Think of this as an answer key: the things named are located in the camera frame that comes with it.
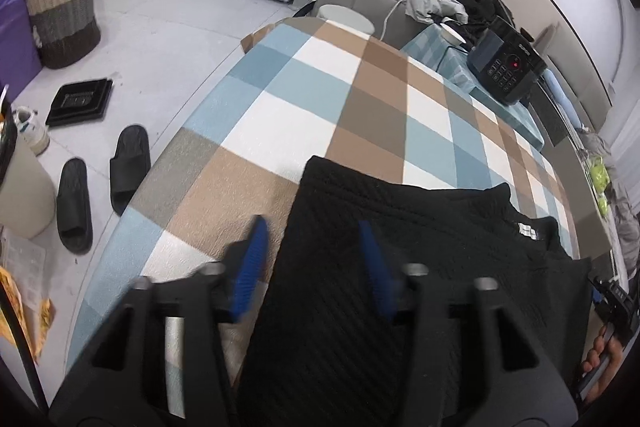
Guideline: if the black knit sweater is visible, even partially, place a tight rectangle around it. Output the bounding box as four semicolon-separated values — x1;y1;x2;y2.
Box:
238;156;591;426

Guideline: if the neon green clothing item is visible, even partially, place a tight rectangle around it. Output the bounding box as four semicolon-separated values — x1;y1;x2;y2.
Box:
589;156;611;218

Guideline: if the pile of black clothes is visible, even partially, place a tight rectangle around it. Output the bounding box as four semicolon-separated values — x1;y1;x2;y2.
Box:
457;0;515;31

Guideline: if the person's right hand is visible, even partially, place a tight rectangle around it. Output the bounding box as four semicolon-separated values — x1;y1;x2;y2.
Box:
582;325;624;404

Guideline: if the plaid checkered table cloth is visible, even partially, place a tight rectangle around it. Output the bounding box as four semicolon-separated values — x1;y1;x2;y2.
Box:
64;16;582;408

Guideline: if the beige trash bin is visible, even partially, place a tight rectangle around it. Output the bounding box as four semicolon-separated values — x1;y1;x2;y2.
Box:
0;104;55;239

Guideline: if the black flat tray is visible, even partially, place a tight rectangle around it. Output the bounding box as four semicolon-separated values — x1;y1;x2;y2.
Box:
46;78;113;128

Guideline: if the black electric pressure cooker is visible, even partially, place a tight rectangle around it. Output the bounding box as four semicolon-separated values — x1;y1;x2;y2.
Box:
466;16;547;105

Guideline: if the white sneaker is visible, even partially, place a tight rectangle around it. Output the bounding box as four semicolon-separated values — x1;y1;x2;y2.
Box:
13;106;50;156

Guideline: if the white grey cloth on sofa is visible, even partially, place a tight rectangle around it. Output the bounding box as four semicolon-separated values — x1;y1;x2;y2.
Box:
405;0;469;25

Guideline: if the purple plastic bag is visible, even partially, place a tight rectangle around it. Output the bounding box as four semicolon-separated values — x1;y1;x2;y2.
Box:
0;0;42;101

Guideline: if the woven laundry basket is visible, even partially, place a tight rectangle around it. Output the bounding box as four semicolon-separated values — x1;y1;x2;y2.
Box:
26;0;101;69

